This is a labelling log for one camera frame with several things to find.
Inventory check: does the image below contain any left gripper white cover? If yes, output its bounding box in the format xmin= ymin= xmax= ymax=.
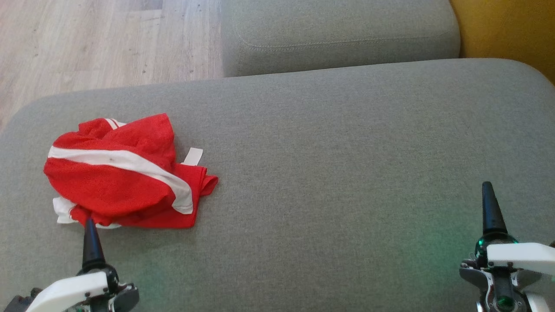
xmin=26 ymin=218 xmax=140 ymax=312

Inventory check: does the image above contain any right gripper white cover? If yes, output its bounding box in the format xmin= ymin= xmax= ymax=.
xmin=460 ymin=182 xmax=555 ymax=312

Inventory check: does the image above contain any red Bulls shorts white trim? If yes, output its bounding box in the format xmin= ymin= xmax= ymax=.
xmin=43 ymin=114 xmax=194 ymax=216

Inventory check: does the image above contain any white tape strip marker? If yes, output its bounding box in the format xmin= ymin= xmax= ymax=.
xmin=183 ymin=147 xmax=203 ymax=166

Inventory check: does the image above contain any yellow upholstered backrest panel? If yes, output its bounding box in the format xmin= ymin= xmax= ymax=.
xmin=449 ymin=0 xmax=555 ymax=85

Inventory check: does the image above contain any grey fabric sofa seat cushion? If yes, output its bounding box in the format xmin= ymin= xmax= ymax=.
xmin=221 ymin=0 xmax=461 ymax=78

